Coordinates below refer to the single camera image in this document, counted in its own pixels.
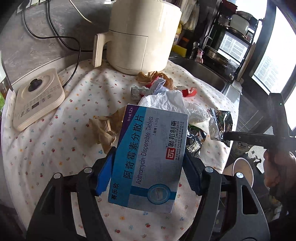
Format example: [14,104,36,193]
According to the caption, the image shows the yellow sponge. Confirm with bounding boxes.
[171,45,187,57]

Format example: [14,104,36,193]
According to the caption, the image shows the red carton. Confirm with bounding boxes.
[181,87,197,97]

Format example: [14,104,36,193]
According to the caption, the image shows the stainless steel sink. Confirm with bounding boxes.
[169,57,230,94]

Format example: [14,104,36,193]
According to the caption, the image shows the white wall socket strip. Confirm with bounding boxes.
[19,0,47,9]

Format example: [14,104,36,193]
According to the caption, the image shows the floral white tablecloth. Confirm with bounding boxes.
[1,59,240,241]

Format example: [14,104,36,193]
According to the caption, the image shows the hanging plastic bags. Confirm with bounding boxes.
[180,0,200,31]

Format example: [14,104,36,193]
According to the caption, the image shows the black power cable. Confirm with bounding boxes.
[22,0,107,88]

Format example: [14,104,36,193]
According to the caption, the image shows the brown paper bag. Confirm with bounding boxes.
[89,106,126,154]

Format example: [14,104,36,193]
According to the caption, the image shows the yellow detergent bottle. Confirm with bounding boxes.
[173,23,182,46]

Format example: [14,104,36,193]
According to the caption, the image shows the black dish rack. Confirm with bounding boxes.
[202,1,258,80]

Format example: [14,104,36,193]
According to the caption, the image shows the white charger cable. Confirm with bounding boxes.
[68,0,93,24]

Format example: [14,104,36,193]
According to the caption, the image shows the steel pot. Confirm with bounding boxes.
[204,45,229,67]

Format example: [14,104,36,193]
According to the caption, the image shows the person's right hand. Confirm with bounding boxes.
[263,150,295,193]

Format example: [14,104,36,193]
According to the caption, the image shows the blue medicine box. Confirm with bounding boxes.
[108,104,188,213]

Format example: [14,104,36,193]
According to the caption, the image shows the small pink bottle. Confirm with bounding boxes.
[195,48,203,64]

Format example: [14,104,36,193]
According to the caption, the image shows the cream air fryer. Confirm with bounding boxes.
[92,0,182,75]

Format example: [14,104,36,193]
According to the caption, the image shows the white printed paper bag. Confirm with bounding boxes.
[138,90,210,125]

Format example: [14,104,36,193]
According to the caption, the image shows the wooden cutting board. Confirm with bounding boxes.
[236,43,256,82]

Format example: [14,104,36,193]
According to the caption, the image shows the paper trash bucket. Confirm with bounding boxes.
[223,157,254,187]

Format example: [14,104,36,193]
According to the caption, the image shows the silver foil snack bag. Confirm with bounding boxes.
[186,108,233,158]

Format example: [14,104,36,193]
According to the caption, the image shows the brown paper wrapper by fryer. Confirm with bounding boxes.
[135,71,174,90]

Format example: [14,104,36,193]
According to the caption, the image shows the silver pill blister pack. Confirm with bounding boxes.
[130,85,150,100]

